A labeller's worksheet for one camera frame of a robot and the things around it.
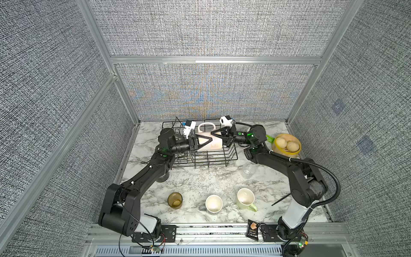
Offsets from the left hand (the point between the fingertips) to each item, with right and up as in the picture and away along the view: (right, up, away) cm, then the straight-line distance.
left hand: (212, 142), depth 70 cm
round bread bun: (+44, -1, +29) cm, 53 cm away
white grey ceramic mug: (+1, -31, +9) cm, 33 cm away
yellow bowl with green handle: (+45, -7, +27) cm, 53 cm away
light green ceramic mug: (+18, -29, +13) cm, 37 cm away
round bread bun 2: (+51, -3, +28) cm, 58 cm away
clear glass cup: (+21, -17, +22) cm, 35 cm away
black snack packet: (+19, -40, +3) cm, 44 cm away
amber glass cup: (-19, -30, +13) cm, 38 cm away
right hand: (0, +4, -4) cm, 6 cm away
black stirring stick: (+35, -31, +13) cm, 48 cm away
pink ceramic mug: (+1, -1, -3) cm, 3 cm away
